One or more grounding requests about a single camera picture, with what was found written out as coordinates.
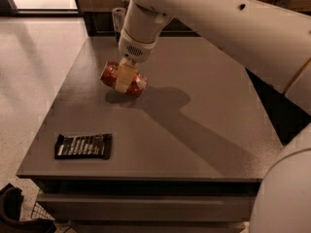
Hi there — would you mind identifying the black chair base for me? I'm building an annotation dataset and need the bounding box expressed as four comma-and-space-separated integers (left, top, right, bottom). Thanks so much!
0, 183, 56, 233

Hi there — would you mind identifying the silver blue energy drink can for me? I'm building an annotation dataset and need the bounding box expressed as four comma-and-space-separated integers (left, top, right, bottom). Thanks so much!
112, 7, 126, 42

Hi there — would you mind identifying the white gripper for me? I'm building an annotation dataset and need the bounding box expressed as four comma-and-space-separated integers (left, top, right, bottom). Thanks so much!
115, 29, 156, 93

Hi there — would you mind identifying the wire basket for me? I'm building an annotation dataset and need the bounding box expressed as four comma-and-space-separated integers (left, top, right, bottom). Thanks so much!
30, 202, 53, 220

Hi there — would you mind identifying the red coke can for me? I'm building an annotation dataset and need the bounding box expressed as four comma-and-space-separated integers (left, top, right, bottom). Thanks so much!
100, 61, 148, 97

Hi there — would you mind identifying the right metal wall bracket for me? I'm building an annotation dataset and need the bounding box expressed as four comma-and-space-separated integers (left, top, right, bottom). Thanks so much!
275, 0, 292, 9

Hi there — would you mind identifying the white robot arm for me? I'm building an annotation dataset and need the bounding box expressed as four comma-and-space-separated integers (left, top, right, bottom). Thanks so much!
117, 0, 311, 233

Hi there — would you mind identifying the grey cabinet with drawers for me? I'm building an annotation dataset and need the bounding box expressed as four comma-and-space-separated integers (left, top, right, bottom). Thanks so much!
17, 37, 281, 233

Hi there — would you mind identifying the black snack wrapper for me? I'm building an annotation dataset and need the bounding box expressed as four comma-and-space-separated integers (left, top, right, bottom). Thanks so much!
54, 134, 113, 159

